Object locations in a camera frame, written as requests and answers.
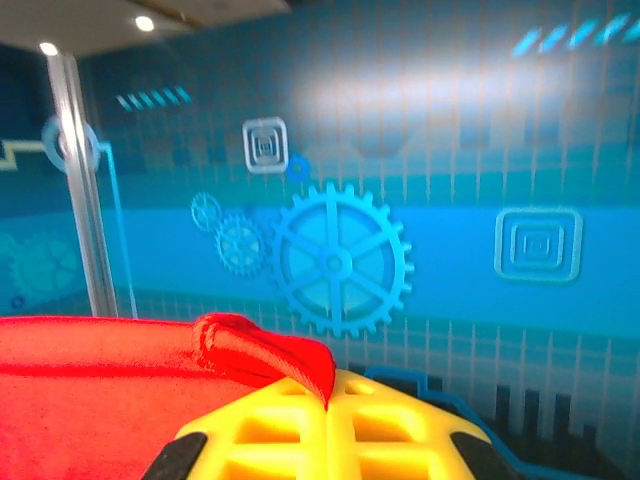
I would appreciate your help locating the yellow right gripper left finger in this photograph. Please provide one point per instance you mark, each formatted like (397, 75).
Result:
(280, 425)

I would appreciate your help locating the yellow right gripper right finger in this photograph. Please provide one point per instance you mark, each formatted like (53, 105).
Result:
(390, 425)

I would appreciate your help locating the red t-shirt with bear print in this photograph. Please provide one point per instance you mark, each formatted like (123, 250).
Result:
(100, 400)

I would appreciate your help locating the round ceiling light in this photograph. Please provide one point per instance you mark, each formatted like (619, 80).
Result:
(144, 23)
(48, 48)

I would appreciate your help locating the aluminium frame post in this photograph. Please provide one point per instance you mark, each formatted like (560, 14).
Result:
(82, 200)

